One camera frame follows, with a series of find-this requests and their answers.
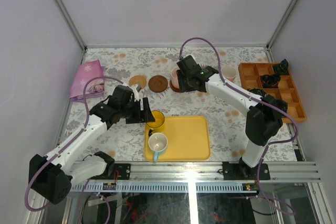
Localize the yellow glass mug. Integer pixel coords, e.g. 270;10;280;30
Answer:
146;111;165;136

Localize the light pink mug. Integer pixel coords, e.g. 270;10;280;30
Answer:
171;67;179;89

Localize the brown wooden coaster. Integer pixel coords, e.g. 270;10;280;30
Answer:
148;75;168;93
169;81;181;93

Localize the white blue-handled mug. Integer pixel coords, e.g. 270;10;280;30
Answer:
148;133;169;162

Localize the woven rattan coaster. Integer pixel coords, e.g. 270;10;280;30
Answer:
129;75;147;88

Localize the salmon pink mug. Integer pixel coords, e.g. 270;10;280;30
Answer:
221;66;237;82

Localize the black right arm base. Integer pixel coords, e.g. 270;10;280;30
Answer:
222;158;270;180

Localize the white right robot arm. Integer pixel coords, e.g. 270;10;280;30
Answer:
177;56;282;179

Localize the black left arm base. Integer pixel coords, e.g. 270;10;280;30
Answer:
83;152;131;180

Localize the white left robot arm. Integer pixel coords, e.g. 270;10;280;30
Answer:
27;85;155;205

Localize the pink star-patterned cloth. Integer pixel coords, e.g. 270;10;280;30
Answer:
69;60;104;102

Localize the floral patterned table mat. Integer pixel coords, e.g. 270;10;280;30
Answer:
57;47;300;162

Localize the yellow plastic tray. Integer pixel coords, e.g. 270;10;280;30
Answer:
144;116;211;162

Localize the orange wooden divided tray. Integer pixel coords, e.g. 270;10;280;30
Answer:
238;63;307;123

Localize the blue yellow-patterned rolled tie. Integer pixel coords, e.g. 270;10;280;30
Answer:
248;88;267;98

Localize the dark orange-patterned rolled tie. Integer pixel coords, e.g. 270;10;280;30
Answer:
260;74;281;88

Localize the dark green rolled tie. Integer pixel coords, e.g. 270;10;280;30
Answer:
273;59;289;76

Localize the dark blue rolled tie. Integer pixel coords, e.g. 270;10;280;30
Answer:
276;99;288;113

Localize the aluminium frame rail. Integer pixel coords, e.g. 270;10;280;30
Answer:
39;160;322;183

